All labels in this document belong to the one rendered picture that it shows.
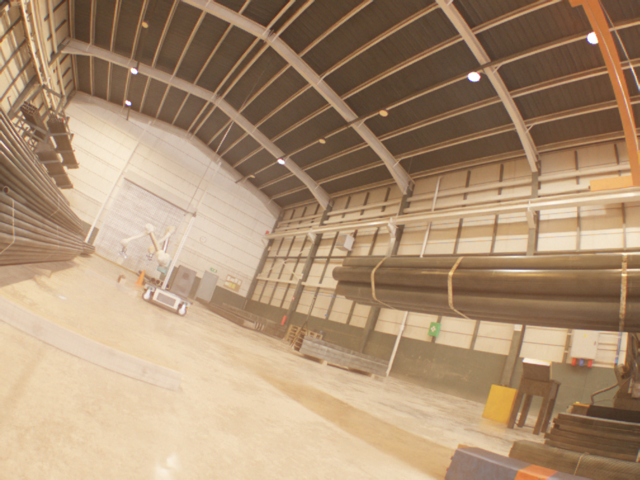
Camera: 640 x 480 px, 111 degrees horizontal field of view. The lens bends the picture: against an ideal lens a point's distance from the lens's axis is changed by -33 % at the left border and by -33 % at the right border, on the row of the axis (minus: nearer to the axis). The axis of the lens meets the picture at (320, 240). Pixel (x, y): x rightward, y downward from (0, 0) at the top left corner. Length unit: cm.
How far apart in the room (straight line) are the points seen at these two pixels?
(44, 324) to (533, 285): 268
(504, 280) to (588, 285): 60
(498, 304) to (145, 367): 217
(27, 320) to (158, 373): 66
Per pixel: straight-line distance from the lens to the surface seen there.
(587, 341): 938
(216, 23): 1409
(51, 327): 161
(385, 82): 1240
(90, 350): 161
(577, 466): 243
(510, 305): 238
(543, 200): 1088
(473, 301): 250
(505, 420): 553
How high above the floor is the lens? 49
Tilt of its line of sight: 16 degrees up
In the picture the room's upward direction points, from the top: 20 degrees clockwise
